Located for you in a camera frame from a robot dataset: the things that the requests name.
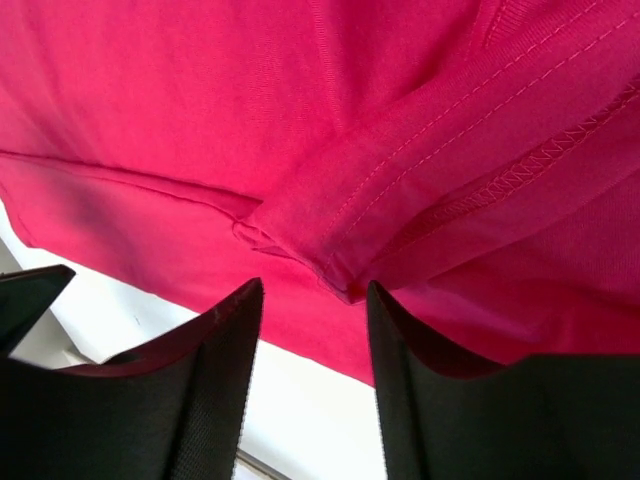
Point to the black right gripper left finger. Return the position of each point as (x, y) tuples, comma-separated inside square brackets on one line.
[(172, 408)]

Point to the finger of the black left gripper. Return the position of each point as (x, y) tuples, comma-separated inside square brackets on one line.
[(25, 297)]

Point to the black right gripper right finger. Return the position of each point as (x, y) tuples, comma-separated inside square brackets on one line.
[(448, 413)]

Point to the magenta t shirt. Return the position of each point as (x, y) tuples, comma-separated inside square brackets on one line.
[(479, 159)]

